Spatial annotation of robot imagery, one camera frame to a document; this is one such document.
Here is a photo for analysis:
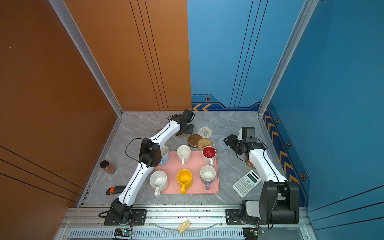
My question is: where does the chipped brown wooden coaster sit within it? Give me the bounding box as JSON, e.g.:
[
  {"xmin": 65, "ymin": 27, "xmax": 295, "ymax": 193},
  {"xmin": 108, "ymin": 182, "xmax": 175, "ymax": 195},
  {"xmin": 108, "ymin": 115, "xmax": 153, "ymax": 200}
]
[{"xmin": 187, "ymin": 134, "xmax": 203, "ymax": 148}]

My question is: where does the light blue woven coaster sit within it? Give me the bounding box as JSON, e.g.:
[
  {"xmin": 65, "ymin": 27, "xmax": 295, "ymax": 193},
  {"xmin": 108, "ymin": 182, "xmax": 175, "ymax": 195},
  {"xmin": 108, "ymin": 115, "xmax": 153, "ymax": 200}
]
[{"xmin": 218, "ymin": 137, "xmax": 231, "ymax": 150}]

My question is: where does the cream multicolour woven coaster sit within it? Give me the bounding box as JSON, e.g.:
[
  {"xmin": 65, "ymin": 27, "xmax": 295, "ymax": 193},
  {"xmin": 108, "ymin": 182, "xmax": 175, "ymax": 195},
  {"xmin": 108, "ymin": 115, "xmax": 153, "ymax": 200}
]
[{"xmin": 198, "ymin": 127, "xmax": 213, "ymax": 139}]

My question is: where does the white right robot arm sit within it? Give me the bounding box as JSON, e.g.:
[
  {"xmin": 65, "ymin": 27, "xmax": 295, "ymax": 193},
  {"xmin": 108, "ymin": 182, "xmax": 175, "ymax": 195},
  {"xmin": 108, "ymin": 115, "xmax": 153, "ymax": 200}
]
[{"xmin": 224, "ymin": 135, "xmax": 300, "ymax": 228}]

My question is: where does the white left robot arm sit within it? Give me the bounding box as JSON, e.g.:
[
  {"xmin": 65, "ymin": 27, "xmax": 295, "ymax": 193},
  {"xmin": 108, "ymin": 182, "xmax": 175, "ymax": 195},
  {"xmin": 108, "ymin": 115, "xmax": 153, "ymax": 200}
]
[{"xmin": 104, "ymin": 116, "xmax": 193, "ymax": 226}]

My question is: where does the tan rattan coaster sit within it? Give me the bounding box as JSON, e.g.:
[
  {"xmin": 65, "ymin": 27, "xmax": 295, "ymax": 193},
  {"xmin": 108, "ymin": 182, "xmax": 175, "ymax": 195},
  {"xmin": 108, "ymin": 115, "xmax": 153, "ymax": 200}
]
[{"xmin": 198, "ymin": 138, "xmax": 214, "ymax": 151}]

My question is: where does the white mug back middle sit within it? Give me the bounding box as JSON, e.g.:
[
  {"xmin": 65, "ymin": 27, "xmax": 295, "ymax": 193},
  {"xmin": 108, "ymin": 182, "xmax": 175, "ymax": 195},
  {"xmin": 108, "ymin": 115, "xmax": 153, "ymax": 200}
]
[{"xmin": 177, "ymin": 145, "xmax": 191, "ymax": 165}]

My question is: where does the white mug red inside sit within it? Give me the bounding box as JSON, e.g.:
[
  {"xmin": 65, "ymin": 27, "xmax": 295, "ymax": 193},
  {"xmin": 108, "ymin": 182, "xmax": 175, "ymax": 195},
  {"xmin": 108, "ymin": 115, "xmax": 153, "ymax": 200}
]
[{"xmin": 202, "ymin": 146, "xmax": 217, "ymax": 167}]

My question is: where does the light blue mug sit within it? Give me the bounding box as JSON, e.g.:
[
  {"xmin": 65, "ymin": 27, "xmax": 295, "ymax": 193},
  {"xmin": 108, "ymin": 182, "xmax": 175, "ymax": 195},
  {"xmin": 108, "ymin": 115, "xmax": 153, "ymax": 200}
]
[{"xmin": 160, "ymin": 145, "xmax": 170, "ymax": 166}]

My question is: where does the white scientific calculator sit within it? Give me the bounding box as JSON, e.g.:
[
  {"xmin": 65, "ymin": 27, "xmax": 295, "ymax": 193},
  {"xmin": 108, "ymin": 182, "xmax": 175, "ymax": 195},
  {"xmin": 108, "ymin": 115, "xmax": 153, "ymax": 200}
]
[{"xmin": 233, "ymin": 170, "xmax": 262, "ymax": 198}]

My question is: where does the lilac mug white inside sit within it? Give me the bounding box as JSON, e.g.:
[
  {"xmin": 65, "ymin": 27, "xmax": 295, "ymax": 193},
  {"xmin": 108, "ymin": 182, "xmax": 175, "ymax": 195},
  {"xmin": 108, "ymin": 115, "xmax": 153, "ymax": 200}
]
[{"xmin": 200, "ymin": 165, "xmax": 217, "ymax": 190}]

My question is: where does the yellow mug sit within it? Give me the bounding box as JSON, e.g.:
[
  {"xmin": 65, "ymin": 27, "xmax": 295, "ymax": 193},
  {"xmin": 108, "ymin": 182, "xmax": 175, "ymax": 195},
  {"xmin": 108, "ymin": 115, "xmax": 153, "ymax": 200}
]
[{"xmin": 177, "ymin": 169, "xmax": 193, "ymax": 195}]

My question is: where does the white mug front left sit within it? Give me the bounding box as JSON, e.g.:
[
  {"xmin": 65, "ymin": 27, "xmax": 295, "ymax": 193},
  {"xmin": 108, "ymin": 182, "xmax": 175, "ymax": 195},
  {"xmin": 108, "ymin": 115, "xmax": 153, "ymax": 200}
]
[{"xmin": 150, "ymin": 171, "xmax": 169, "ymax": 197}]

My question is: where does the spice jar black lid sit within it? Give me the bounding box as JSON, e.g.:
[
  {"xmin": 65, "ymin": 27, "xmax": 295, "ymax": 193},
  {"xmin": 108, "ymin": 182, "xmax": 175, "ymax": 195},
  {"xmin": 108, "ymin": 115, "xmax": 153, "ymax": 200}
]
[{"xmin": 100, "ymin": 160, "xmax": 116, "ymax": 175}]

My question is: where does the circuit board right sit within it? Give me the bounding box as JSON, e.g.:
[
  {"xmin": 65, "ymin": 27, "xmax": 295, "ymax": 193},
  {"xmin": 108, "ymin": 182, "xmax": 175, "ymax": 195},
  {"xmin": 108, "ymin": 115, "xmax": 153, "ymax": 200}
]
[{"xmin": 243, "ymin": 228, "xmax": 265, "ymax": 240}]

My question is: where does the orange black utility knife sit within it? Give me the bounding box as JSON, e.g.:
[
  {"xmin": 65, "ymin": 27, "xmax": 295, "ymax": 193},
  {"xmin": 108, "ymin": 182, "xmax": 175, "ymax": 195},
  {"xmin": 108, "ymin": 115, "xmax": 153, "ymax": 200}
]
[{"xmin": 106, "ymin": 186, "xmax": 126, "ymax": 195}]

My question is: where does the small wooden block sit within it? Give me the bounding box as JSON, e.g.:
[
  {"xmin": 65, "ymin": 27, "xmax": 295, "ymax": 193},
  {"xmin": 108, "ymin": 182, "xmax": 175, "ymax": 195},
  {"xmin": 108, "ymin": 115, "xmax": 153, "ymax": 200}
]
[{"xmin": 178, "ymin": 220, "xmax": 192, "ymax": 234}]

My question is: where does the green circuit board left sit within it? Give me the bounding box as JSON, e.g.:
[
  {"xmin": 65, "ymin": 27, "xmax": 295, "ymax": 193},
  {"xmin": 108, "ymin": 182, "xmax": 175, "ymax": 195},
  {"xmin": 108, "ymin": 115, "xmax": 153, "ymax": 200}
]
[{"xmin": 114, "ymin": 228, "xmax": 133, "ymax": 240}]

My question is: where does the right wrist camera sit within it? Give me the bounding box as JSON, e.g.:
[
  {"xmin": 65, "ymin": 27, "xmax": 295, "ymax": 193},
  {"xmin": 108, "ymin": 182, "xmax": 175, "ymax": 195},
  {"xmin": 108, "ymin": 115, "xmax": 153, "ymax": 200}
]
[{"xmin": 238, "ymin": 127, "xmax": 256, "ymax": 142}]

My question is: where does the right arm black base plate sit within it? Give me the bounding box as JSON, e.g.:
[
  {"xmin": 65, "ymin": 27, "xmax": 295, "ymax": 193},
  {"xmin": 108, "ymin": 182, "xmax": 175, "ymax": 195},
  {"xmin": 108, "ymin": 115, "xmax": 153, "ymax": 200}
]
[{"xmin": 225, "ymin": 209, "xmax": 265, "ymax": 226}]

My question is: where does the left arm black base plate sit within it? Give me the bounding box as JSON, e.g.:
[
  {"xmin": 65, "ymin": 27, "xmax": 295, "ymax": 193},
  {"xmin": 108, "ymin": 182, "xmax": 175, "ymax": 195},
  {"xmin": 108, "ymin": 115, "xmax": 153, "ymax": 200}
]
[{"xmin": 104, "ymin": 209, "xmax": 147, "ymax": 227}]

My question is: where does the grey aluminium corner post left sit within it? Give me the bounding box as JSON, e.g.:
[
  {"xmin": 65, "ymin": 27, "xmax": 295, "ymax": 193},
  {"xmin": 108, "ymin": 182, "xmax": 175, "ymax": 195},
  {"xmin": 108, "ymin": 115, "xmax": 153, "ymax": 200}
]
[{"xmin": 48, "ymin": 0, "xmax": 124, "ymax": 117}]

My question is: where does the grey aluminium corner post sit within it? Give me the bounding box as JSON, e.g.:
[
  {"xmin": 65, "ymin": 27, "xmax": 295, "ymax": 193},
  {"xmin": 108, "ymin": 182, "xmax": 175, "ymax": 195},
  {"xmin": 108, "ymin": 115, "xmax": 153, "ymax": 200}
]
[
  {"xmin": 48, "ymin": 0, "xmax": 124, "ymax": 117},
  {"xmin": 258, "ymin": 0, "xmax": 319, "ymax": 117}
]

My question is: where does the aluminium front rail frame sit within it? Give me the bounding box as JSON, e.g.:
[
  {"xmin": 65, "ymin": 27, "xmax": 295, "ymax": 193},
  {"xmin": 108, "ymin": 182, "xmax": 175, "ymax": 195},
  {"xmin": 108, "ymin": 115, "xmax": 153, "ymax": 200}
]
[{"xmin": 54, "ymin": 204, "xmax": 317, "ymax": 240}]

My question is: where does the grey aluminium corner post right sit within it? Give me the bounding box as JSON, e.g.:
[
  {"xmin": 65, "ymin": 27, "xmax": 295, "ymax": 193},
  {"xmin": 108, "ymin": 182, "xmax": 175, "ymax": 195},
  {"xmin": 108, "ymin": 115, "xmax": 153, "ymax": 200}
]
[{"xmin": 258, "ymin": 0, "xmax": 319, "ymax": 117}]

